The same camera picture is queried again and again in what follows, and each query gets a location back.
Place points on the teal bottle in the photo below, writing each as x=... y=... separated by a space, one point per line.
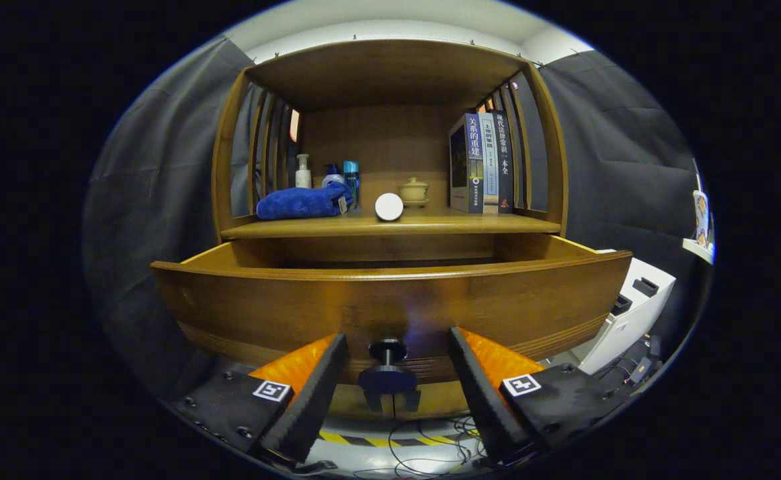
x=352 y=176

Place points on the wooden countertop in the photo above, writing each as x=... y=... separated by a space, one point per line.
x=444 y=223

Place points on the white bottle with blue cap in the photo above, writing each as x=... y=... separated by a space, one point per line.
x=332 y=178

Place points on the white shelf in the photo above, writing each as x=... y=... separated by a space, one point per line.
x=697 y=250

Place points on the blue folded towel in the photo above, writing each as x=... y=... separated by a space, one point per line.
x=297 y=203

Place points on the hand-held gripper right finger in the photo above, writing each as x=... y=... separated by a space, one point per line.
x=484 y=400

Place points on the wooden cabinet with slatted sides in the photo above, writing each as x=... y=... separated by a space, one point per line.
x=384 y=73

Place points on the wooden drawer with black knob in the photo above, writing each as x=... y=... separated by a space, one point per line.
x=284 y=306

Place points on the black spine book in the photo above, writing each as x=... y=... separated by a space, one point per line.
x=505 y=166

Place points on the beige lidded tea cup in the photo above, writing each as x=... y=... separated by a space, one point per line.
x=414 y=191

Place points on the white pump bottle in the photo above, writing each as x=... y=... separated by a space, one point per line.
x=303 y=176

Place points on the yellow black floor tape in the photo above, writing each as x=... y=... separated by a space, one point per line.
x=377 y=441

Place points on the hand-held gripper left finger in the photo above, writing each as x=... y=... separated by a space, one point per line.
x=310 y=400

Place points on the grey spine book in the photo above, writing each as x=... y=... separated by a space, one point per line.
x=490 y=166

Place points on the purple spine book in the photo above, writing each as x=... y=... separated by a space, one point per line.
x=460 y=166

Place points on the black backdrop cloth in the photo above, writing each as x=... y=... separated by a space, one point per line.
x=164 y=166

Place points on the black electrical device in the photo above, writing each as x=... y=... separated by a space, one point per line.
x=634 y=363

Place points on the printed paper cup with straw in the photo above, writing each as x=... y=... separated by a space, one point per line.
x=701 y=220

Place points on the beige saucer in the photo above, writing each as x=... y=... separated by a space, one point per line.
x=415 y=203

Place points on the white box appliance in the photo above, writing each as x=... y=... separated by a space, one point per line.
x=614 y=340

